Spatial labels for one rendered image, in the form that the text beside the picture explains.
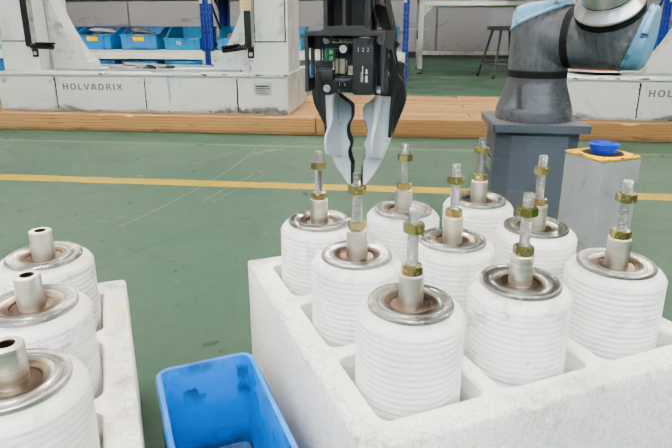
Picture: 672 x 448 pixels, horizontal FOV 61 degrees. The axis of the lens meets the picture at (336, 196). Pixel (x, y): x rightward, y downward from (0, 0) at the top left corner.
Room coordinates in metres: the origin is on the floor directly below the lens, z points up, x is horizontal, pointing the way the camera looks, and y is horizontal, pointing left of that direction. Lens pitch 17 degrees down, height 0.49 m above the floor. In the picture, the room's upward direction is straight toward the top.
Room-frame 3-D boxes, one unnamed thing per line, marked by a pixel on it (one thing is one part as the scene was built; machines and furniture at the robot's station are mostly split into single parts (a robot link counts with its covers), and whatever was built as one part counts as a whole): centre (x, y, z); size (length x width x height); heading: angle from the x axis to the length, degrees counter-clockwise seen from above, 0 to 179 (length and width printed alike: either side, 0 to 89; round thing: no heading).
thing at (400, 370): (0.45, -0.07, 0.16); 0.10 x 0.10 x 0.18
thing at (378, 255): (0.56, -0.02, 0.25); 0.08 x 0.08 x 0.01
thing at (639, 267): (0.54, -0.29, 0.25); 0.08 x 0.08 x 0.01
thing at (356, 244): (0.56, -0.02, 0.26); 0.02 x 0.02 x 0.03
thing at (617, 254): (0.54, -0.29, 0.26); 0.02 x 0.02 x 0.03
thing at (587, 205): (0.78, -0.37, 0.16); 0.07 x 0.07 x 0.31; 22
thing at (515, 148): (1.18, -0.41, 0.15); 0.19 x 0.19 x 0.30; 84
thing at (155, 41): (5.75, 1.83, 0.36); 0.50 x 0.38 x 0.21; 174
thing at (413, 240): (0.45, -0.07, 0.30); 0.01 x 0.01 x 0.08
